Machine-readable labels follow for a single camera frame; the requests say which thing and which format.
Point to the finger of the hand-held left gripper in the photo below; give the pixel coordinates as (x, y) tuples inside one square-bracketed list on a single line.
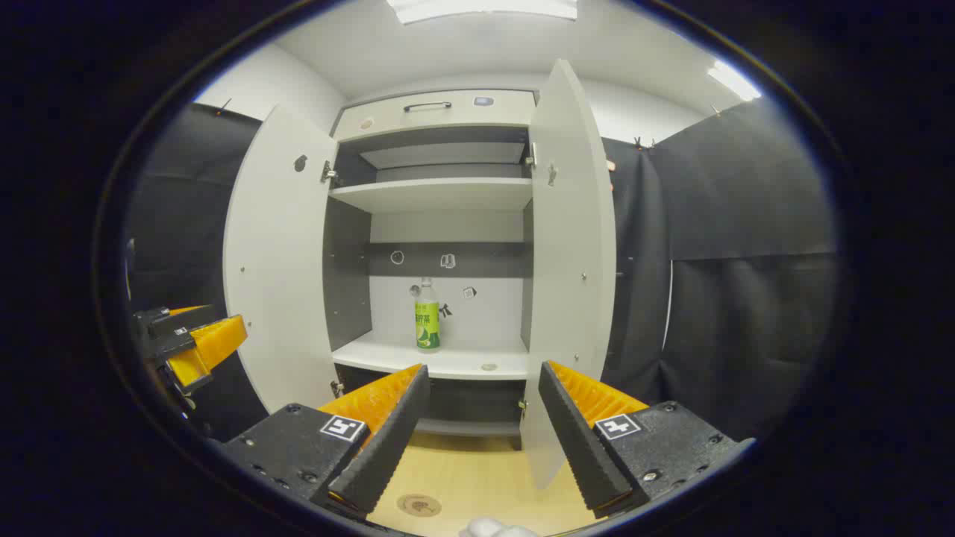
[(179, 322), (213, 347)]

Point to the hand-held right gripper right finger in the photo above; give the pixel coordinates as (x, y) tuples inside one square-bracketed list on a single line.
[(582, 447)]

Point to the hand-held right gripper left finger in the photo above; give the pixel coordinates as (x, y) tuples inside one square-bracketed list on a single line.
[(388, 447)]

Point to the round brown coaster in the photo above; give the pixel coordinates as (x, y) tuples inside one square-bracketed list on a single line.
[(418, 506)]

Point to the white cabinet door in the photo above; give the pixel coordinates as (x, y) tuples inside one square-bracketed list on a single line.
[(571, 261), (276, 261)]

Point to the green label bottle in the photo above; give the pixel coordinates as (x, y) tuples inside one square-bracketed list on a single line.
[(427, 328)]

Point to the white cabinet drawer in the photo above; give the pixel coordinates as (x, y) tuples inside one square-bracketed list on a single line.
[(388, 119)]

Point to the ceiling light panel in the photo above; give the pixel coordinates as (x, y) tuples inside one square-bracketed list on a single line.
[(481, 7), (735, 80)]

